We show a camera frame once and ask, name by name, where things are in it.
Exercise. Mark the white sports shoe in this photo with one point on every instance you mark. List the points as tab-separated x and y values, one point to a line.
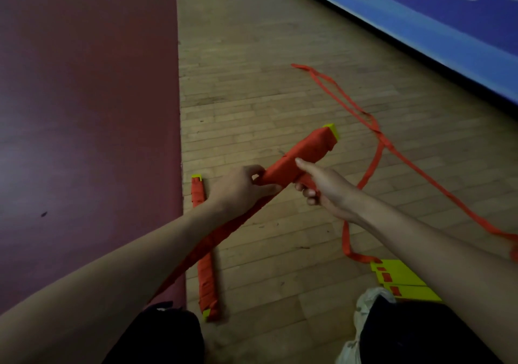
362	307

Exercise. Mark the person's left leg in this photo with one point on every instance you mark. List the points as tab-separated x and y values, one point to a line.
162	335

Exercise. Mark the person's left thumb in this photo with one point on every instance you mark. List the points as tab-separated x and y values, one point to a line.
268	190

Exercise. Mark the person's right leg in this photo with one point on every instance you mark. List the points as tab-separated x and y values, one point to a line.
421	335

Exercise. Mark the blue banner with white print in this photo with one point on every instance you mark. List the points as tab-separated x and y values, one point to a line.
453	15

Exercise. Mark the person's left hand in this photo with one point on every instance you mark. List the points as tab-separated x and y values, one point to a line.
234	191

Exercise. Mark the person's right hand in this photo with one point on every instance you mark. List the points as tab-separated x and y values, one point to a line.
334	191

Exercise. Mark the person's left forearm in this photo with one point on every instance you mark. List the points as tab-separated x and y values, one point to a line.
105	282

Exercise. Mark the yellow flat ladder rung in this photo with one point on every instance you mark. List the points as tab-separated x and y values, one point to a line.
391	265
402	278
417	292

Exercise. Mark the person's right forearm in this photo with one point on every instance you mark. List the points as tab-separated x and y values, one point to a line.
437	254

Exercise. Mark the dark red floor mat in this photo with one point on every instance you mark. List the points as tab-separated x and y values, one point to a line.
85	112

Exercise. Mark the person's leg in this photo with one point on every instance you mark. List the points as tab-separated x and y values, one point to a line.
421	335
162	335

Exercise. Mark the person's right thumb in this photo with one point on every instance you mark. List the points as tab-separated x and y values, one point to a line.
309	167

